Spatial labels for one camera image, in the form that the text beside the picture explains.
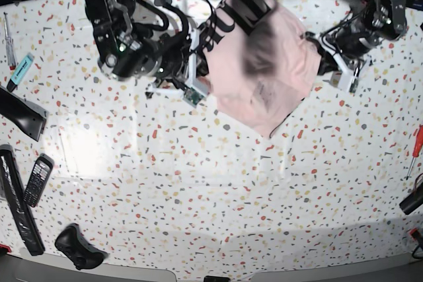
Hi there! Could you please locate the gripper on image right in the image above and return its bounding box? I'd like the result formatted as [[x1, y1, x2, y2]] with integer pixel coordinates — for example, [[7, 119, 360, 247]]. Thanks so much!
[[305, 32, 370, 93]]

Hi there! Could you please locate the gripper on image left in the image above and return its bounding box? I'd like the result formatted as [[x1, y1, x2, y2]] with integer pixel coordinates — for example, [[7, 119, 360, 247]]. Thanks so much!
[[145, 28, 209, 108]]

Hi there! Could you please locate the pink T-shirt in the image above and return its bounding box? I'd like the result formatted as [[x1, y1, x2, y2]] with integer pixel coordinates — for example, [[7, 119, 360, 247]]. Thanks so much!
[[202, 0, 321, 138]]

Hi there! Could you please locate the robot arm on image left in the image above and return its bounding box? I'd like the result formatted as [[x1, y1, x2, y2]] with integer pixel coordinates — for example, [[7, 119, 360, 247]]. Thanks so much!
[[85, 0, 210, 107]]

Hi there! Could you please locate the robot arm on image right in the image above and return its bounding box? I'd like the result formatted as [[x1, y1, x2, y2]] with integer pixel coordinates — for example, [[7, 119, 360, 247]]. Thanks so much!
[[302, 0, 407, 93]]

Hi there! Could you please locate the teal highlighter marker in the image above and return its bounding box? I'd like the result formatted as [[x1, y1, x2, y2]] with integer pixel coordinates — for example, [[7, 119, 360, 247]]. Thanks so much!
[[7, 53, 34, 92]]

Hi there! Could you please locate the black cylinder tool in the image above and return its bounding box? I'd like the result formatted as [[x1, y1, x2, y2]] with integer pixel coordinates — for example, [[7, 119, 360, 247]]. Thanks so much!
[[399, 188, 423, 215]]

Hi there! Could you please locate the black JVC remote control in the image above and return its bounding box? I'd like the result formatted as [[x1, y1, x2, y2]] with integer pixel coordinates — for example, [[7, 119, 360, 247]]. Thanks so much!
[[24, 153, 54, 207]]

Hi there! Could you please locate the long black plastic-wrapped bar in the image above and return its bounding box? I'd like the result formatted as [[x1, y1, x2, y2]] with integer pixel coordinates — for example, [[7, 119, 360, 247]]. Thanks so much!
[[1, 145, 45, 256]]

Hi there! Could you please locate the black game controller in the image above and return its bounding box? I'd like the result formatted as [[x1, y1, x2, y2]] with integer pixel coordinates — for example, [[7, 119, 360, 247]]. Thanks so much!
[[54, 223, 108, 270]]

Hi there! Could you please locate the red handle screwdriver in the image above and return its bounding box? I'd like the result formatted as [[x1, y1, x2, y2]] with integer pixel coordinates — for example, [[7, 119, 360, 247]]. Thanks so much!
[[406, 124, 423, 180]]

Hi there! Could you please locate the clear handle screwdriver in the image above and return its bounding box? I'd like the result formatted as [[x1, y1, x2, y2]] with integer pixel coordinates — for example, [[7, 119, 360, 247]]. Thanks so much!
[[4, 13, 17, 70]]

